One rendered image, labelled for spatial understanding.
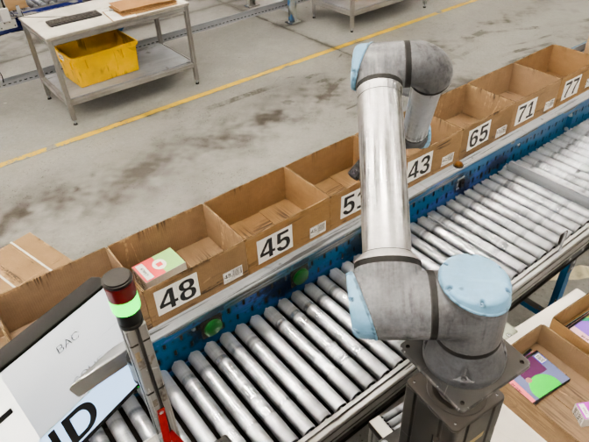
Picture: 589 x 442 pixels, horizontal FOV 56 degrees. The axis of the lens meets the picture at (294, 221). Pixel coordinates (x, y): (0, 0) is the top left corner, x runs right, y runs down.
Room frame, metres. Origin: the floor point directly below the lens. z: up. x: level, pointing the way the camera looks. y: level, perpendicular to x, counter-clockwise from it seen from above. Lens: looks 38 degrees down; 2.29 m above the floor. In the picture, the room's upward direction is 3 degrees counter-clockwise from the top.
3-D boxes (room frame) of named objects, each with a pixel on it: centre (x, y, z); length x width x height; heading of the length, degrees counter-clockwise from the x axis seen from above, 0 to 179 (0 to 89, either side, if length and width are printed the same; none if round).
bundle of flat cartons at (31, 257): (2.38, 1.56, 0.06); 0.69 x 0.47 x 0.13; 50
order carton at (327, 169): (1.95, -0.21, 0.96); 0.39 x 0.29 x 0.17; 126
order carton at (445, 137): (2.18, -0.53, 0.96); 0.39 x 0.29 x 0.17; 126
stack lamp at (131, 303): (0.68, 0.30, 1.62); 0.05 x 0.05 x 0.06
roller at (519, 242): (1.86, -0.87, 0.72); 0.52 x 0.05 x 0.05; 36
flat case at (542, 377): (1.06, -0.73, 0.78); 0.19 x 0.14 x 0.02; 118
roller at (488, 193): (1.98, -1.03, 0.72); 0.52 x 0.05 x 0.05; 36
